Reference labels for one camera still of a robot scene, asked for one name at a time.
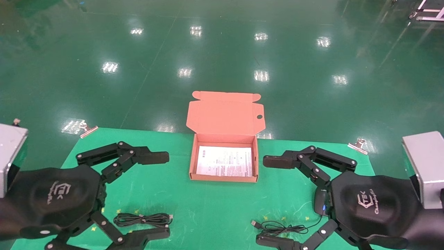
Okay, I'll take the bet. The right wrist camera housing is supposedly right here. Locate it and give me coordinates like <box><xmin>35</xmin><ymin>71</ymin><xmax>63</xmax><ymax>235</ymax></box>
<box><xmin>402</xmin><ymin>131</ymin><xmax>444</xmax><ymax>210</ymax></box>

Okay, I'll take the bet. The orange cardboard box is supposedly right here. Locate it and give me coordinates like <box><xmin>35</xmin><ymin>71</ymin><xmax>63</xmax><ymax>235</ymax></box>
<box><xmin>186</xmin><ymin>91</ymin><xmax>266</xmax><ymax>183</ymax></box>

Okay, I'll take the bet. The white wheeled cart frame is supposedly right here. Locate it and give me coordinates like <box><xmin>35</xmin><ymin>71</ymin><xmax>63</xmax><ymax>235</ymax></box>
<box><xmin>409</xmin><ymin>0</ymin><xmax>444</xmax><ymax>22</ymax></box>

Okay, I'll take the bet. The green table mat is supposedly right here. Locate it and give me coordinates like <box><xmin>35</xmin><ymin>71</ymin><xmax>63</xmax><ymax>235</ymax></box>
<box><xmin>10</xmin><ymin>127</ymin><xmax>406</xmax><ymax>250</ymax></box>

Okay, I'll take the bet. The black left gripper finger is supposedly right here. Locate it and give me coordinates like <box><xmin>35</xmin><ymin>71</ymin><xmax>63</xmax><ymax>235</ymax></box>
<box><xmin>76</xmin><ymin>141</ymin><xmax>170</xmax><ymax>184</ymax></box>

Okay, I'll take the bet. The black wired computer mouse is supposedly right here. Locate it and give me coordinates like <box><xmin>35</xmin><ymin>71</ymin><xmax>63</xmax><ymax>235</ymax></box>
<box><xmin>251</xmin><ymin>189</ymin><xmax>331</xmax><ymax>238</ymax></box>

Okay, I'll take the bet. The left wrist camera housing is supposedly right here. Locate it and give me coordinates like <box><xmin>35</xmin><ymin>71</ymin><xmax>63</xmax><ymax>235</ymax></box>
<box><xmin>0</xmin><ymin>123</ymin><xmax>29</xmax><ymax>198</ymax></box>

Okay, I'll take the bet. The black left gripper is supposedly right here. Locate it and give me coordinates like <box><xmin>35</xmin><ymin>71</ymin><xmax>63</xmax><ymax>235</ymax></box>
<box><xmin>0</xmin><ymin>165</ymin><xmax>171</xmax><ymax>250</ymax></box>

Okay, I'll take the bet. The black data cable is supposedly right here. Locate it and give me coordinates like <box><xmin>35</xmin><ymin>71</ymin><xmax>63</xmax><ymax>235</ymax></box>
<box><xmin>113</xmin><ymin>212</ymin><xmax>173</xmax><ymax>228</ymax></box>

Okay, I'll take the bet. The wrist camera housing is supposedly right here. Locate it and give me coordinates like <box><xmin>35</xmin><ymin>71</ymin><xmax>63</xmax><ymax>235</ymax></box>
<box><xmin>402</xmin><ymin>131</ymin><xmax>444</xmax><ymax>210</ymax></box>
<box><xmin>0</xmin><ymin>123</ymin><xmax>29</xmax><ymax>198</ymax></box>

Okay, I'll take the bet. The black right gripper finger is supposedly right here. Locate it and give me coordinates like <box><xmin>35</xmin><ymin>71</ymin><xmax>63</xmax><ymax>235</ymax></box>
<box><xmin>256</xmin><ymin>219</ymin><xmax>372</xmax><ymax>250</ymax></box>
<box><xmin>263</xmin><ymin>145</ymin><xmax>358</xmax><ymax>190</ymax></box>

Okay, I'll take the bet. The metal binder clip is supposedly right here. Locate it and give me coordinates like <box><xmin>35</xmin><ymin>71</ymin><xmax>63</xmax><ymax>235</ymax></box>
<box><xmin>348</xmin><ymin>139</ymin><xmax>369</xmax><ymax>155</ymax></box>
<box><xmin>80</xmin><ymin>121</ymin><xmax>99</xmax><ymax>139</ymax></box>

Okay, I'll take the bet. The white printed paper sheet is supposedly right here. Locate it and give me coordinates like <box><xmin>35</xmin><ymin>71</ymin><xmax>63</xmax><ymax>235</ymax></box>
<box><xmin>196</xmin><ymin>145</ymin><xmax>253</xmax><ymax>177</ymax></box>

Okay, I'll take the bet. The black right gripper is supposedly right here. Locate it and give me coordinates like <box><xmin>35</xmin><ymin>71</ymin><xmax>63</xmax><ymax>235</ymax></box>
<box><xmin>327</xmin><ymin>172</ymin><xmax>444</xmax><ymax>250</ymax></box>

